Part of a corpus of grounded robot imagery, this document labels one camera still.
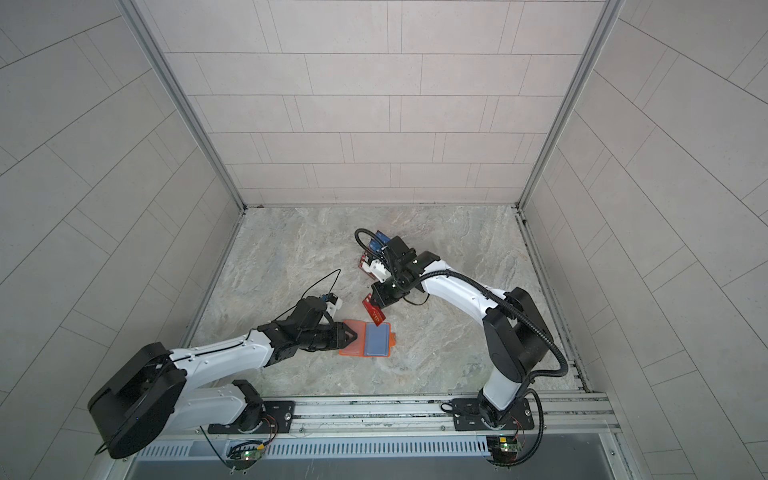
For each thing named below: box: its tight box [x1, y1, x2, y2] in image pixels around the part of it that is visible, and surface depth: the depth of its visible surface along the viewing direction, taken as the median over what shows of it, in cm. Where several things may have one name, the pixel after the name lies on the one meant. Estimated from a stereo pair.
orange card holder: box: [339, 320, 397, 357], surface depth 84 cm
